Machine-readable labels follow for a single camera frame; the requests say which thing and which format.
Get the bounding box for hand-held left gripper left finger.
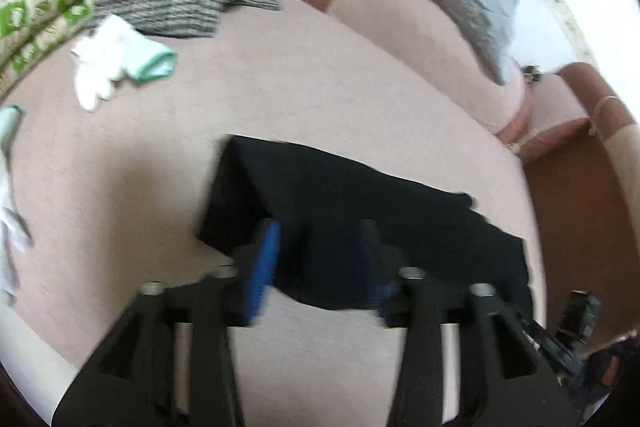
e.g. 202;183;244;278
51;219;282;427

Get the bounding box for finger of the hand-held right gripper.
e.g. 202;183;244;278
517;312;583;378

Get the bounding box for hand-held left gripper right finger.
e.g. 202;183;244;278
357;219;581;427

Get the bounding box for black pants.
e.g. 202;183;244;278
199;134;535;328

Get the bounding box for small pink cream cushion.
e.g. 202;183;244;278
497;74;593;162

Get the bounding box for pink quilted bolster cushion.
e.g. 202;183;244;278
307;0;533;142

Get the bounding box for pink cream padded bed rail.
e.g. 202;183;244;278
557;62;640;228

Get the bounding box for beige rope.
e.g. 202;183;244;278
587;96;621;138

